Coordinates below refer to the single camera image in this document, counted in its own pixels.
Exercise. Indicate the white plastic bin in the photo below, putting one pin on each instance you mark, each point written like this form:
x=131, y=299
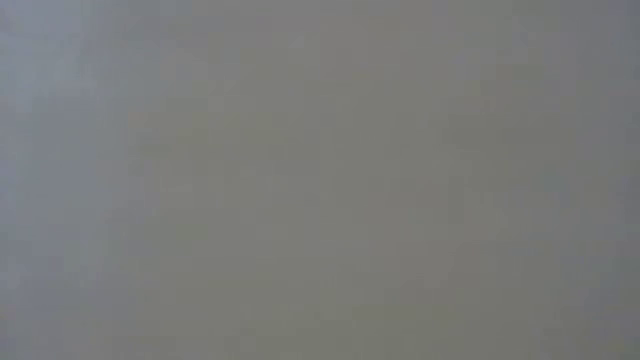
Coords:
x=320, y=180

